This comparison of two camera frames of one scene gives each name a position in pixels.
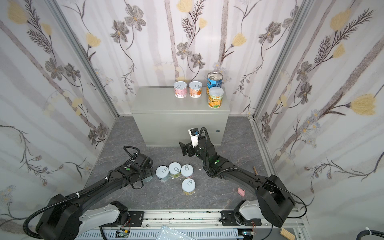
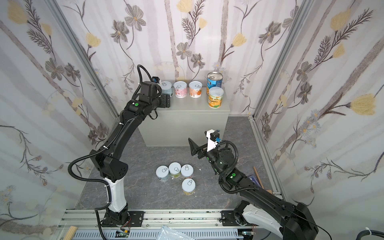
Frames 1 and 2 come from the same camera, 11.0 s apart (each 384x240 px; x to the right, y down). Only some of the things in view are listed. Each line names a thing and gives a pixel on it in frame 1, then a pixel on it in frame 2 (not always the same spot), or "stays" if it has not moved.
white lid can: x=180 y=89 stays
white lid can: x=188 y=185 stays
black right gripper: x=188 y=148 to x=202 y=151
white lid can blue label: x=162 y=173 stays
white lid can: x=148 y=179 to x=167 y=88
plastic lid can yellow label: x=215 y=97 stays
